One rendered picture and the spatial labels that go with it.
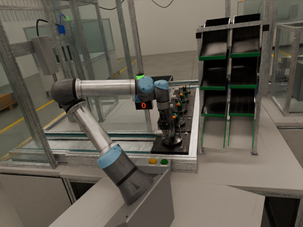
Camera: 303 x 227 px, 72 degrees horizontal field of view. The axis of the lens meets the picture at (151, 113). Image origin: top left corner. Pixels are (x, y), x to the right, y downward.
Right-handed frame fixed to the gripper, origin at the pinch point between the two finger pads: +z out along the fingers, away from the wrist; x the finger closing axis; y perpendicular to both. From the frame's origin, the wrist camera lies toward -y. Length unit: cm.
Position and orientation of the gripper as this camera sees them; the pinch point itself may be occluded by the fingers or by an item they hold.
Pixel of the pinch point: (167, 136)
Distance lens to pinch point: 128.6
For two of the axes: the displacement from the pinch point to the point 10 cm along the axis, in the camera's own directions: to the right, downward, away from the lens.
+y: -2.3, 4.2, -8.8
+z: 1.3, 9.1, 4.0
